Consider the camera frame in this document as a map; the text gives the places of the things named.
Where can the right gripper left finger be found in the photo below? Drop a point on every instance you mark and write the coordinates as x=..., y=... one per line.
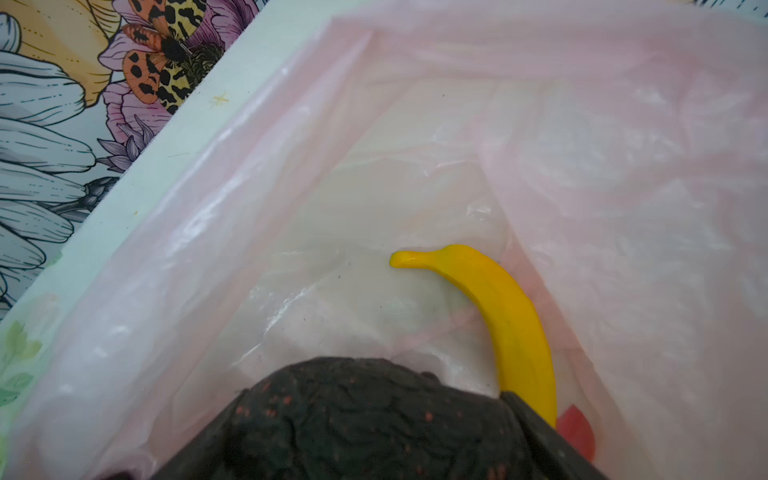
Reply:
x=203, y=457

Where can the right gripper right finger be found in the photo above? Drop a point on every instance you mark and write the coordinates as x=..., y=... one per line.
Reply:
x=551, y=453

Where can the yellow fake banana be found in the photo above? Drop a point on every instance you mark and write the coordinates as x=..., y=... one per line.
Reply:
x=522, y=354

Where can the dark brown fake avocado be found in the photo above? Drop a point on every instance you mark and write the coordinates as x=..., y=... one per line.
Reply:
x=358, y=418

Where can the pink plastic bag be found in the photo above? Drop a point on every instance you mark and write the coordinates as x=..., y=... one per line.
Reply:
x=610, y=155

